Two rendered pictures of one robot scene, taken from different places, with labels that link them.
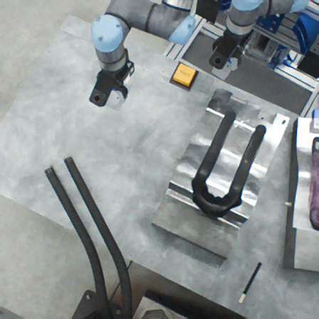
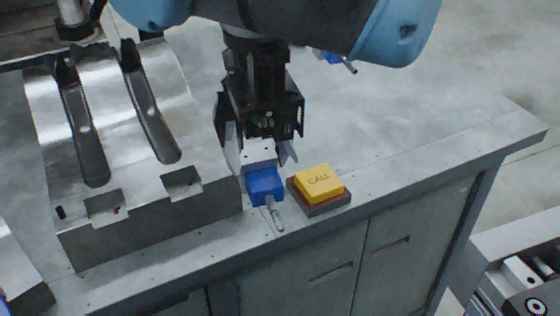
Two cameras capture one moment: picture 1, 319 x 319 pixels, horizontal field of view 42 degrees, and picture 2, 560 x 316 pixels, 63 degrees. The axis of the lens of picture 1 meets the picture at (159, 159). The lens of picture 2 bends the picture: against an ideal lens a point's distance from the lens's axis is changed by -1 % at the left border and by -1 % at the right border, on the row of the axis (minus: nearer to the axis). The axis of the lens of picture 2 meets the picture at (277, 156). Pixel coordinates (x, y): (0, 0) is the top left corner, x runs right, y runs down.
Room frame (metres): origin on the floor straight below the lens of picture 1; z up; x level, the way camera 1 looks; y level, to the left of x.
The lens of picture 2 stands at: (0.98, -0.52, 1.37)
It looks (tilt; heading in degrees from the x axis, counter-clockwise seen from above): 42 degrees down; 130
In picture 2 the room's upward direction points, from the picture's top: straight up
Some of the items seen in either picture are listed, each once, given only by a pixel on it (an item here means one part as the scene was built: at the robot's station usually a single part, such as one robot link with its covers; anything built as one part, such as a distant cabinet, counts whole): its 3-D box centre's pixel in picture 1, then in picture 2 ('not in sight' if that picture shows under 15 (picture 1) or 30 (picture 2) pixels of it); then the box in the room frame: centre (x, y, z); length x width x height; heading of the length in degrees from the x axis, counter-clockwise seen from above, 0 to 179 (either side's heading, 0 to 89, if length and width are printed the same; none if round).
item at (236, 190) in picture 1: (229, 162); (107, 98); (0.35, -0.22, 0.92); 0.35 x 0.16 x 0.09; 157
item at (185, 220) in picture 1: (221, 169); (118, 115); (0.34, -0.20, 0.87); 0.50 x 0.26 x 0.14; 157
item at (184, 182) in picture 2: (236, 103); (182, 188); (0.57, -0.25, 0.87); 0.05 x 0.05 x 0.04; 67
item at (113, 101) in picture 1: (122, 88); (338, 54); (0.58, 0.13, 0.93); 0.13 x 0.05 x 0.05; 150
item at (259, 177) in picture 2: (229, 58); (266, 191); (0.70, -0.22, 0.93); 0.13 x 0.05 x 0.05; 147
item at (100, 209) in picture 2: (265, 117); (108, 213); (0.53, -0.35, 0.87); 0.05 x 0.05 x 0.04; 67
